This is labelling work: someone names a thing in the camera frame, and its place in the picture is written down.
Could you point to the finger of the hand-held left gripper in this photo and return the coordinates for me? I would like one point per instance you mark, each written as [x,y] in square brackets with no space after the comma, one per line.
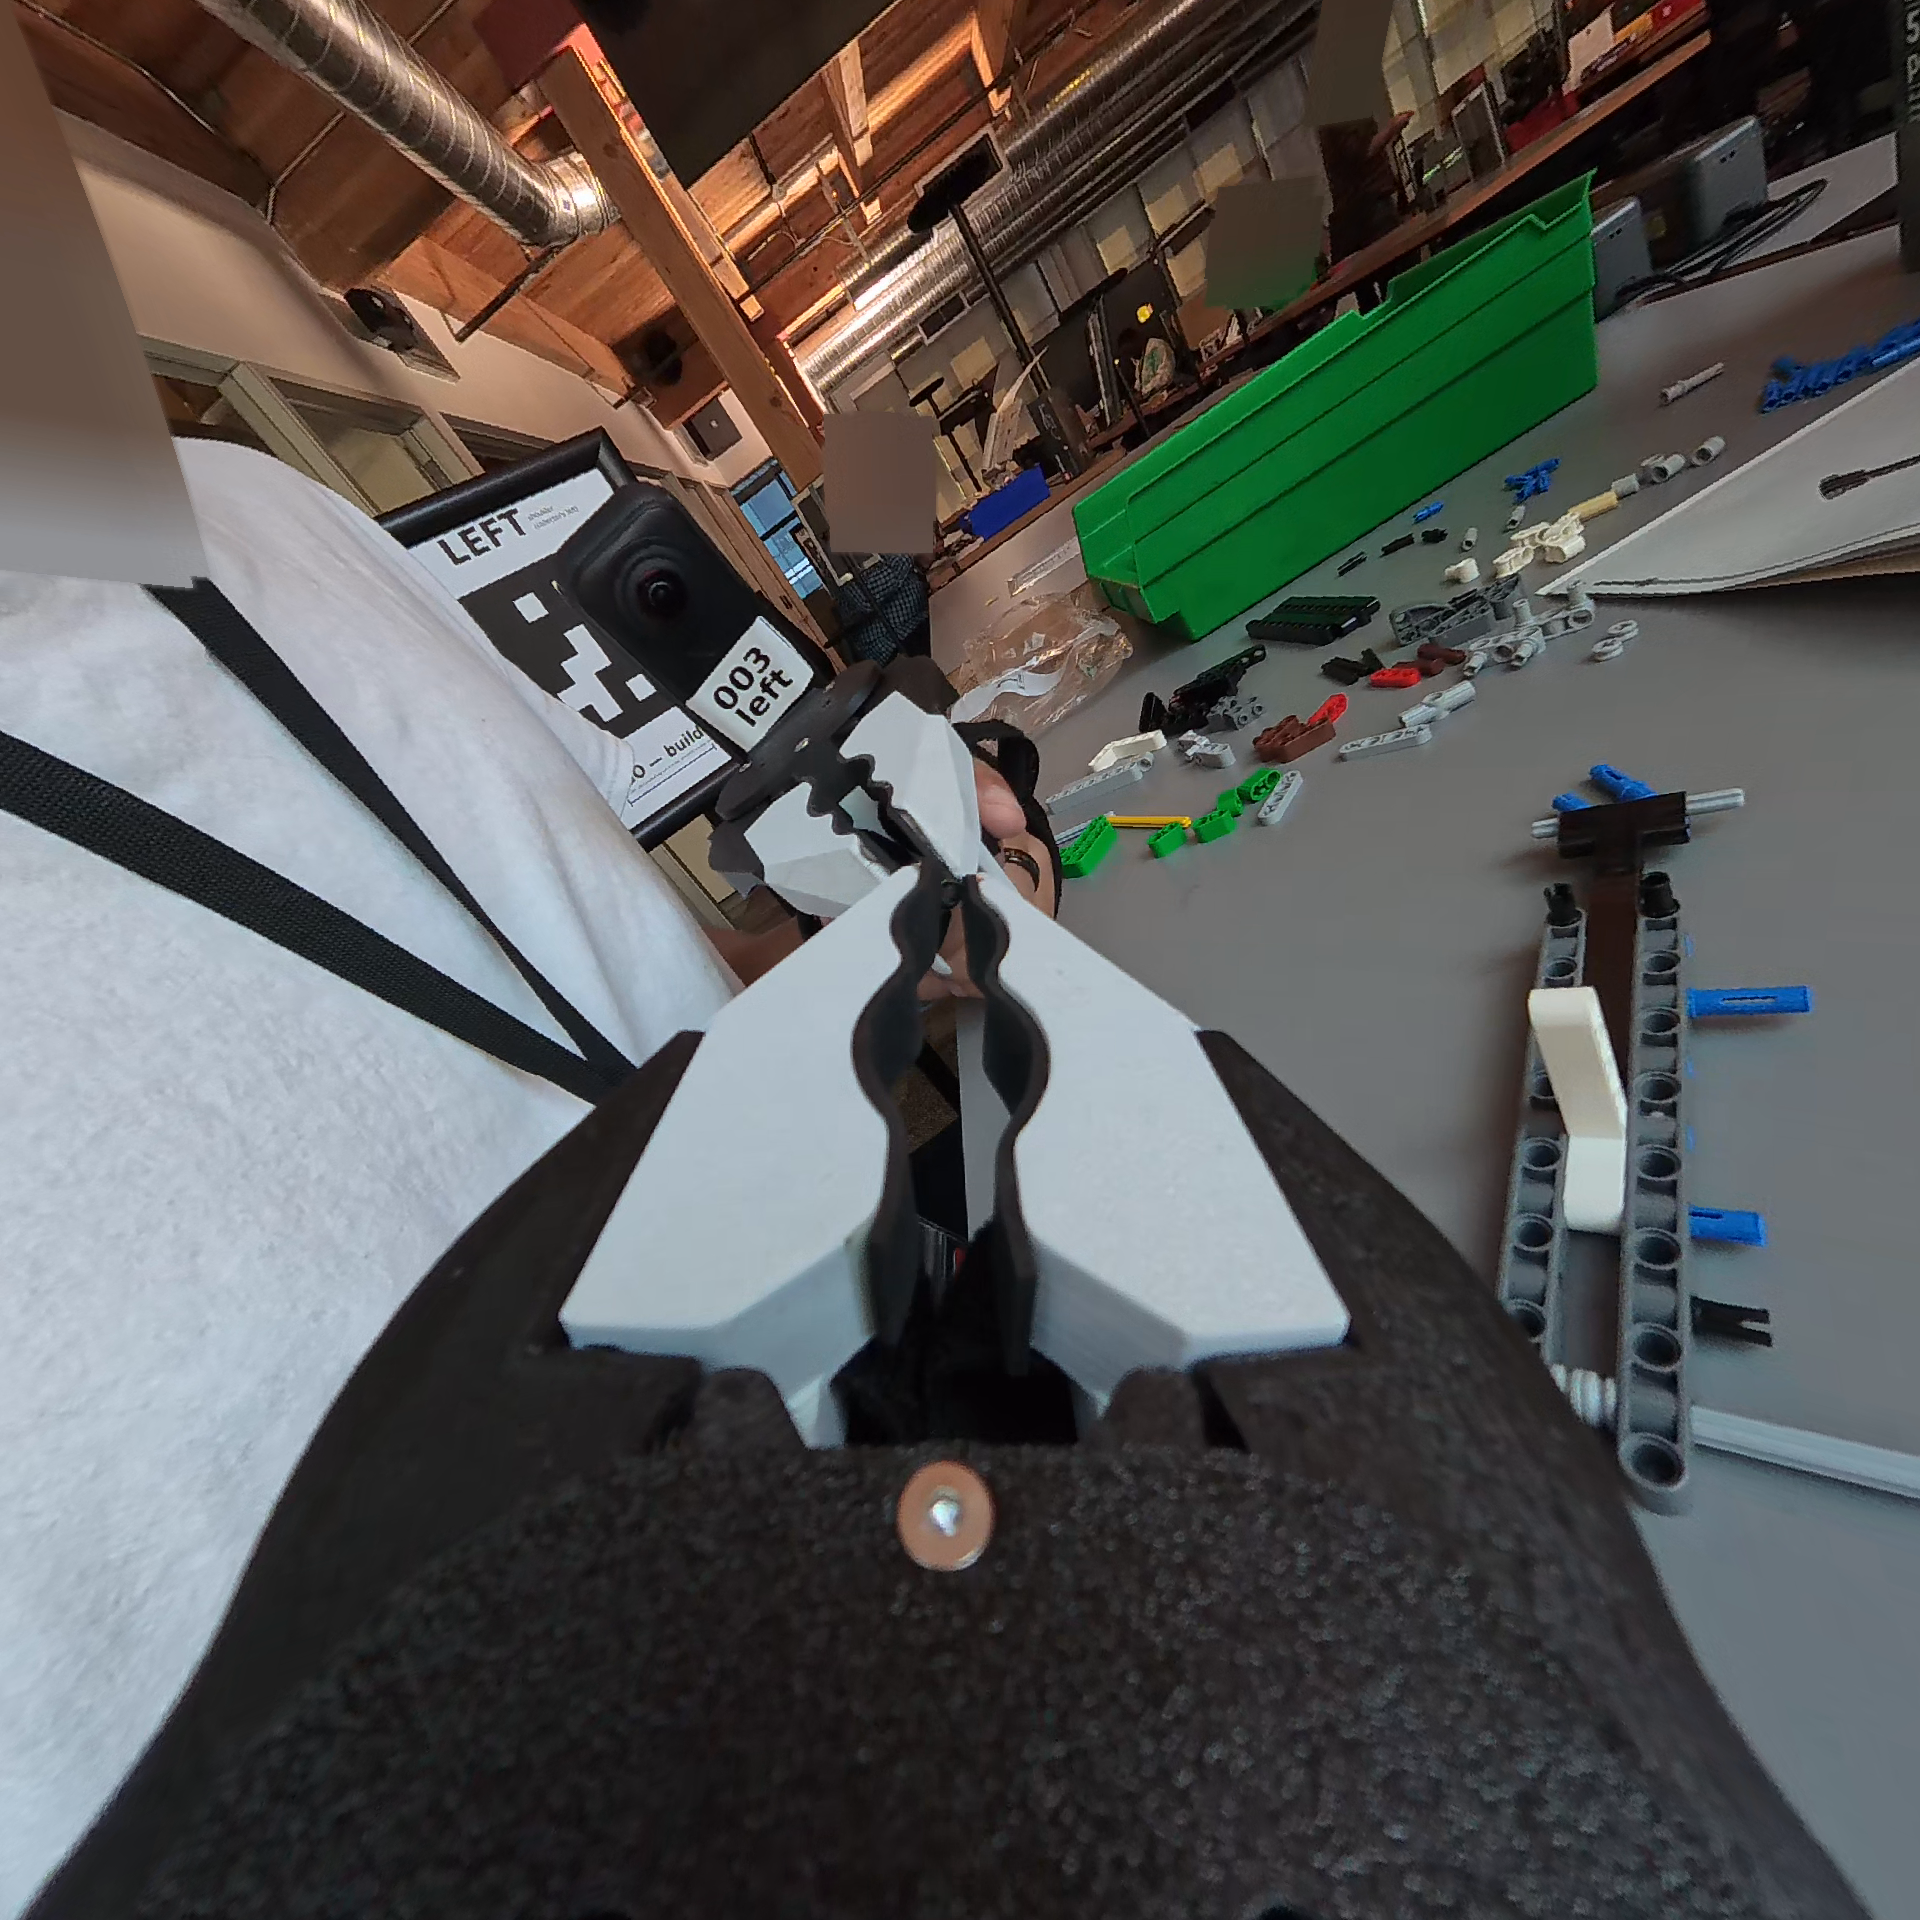
[802,858]
[923,765]

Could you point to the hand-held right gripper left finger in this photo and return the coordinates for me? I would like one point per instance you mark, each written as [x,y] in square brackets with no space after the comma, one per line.
[735,1184]

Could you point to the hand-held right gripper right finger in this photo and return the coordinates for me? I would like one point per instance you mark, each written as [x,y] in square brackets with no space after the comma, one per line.
[1171,1184]

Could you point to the large spread of lego pieces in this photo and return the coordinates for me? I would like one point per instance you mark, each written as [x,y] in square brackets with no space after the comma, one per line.
[1293,734]

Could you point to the partly built lego assembly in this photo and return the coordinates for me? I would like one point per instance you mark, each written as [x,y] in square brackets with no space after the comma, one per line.
[1659,1140]

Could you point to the yellow lego axle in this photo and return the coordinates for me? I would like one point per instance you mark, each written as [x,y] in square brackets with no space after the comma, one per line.
[1155,820]

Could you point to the long pale grey lego rod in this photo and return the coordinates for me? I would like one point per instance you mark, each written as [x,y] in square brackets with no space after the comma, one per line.
[1801,1448]

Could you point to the bunch of blue lego pins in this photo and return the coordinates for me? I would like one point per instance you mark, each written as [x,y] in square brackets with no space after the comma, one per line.
[1838,372]

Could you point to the person's left hand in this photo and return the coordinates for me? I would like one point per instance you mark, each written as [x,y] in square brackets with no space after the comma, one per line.
[1028,854]

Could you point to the clear plastic bag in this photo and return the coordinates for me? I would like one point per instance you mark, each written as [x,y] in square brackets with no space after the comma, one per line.
[1051,653]

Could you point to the blue storage bin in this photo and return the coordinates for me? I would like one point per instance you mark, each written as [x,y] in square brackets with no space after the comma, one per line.
[1009,507]

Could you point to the green plastic bin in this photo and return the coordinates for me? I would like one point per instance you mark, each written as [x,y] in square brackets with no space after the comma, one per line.
[1350,450]

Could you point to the small grey power adapter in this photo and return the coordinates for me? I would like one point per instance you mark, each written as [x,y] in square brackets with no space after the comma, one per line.
[1625,254]

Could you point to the open instruction booklet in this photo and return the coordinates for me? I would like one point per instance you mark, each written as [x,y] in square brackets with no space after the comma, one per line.
[1770,518]

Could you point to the large grey power adapter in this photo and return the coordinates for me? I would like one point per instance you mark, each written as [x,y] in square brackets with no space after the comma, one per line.
[1724,189]

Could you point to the silver air duct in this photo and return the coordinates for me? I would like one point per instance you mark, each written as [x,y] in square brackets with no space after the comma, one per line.
[451,135]
[931,285]

